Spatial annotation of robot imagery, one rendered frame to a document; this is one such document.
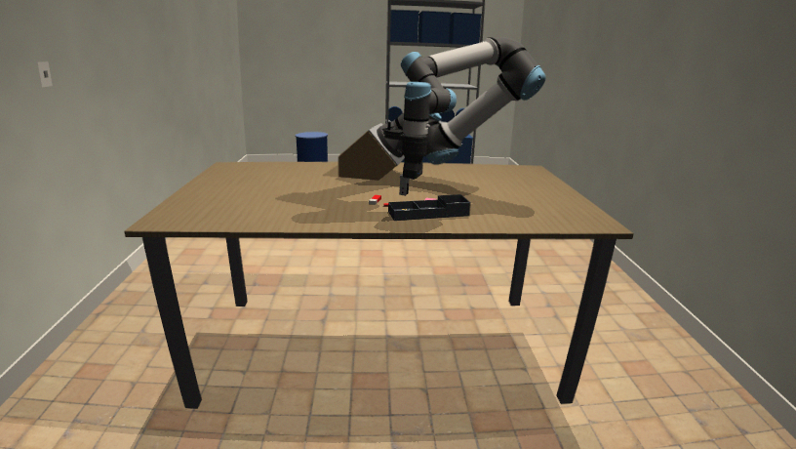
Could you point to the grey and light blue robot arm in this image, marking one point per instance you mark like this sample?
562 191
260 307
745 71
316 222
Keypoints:
521 78

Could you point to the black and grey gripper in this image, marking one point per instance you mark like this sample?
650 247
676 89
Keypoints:
414 144

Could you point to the black rack of bins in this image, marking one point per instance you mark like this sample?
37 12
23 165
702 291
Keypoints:
417 210

